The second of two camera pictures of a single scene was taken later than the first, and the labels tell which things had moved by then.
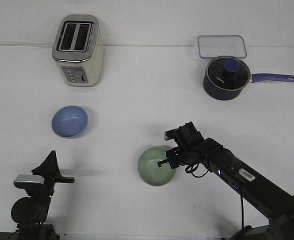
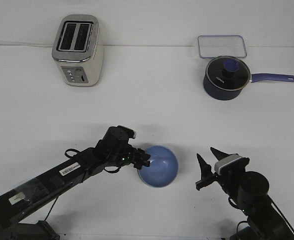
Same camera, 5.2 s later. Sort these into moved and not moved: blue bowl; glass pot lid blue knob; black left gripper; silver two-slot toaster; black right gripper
Moved: blue bowl; black left gripper; black right gripper
Not moved: glass pot lid blue knob; silver two-slot toaster
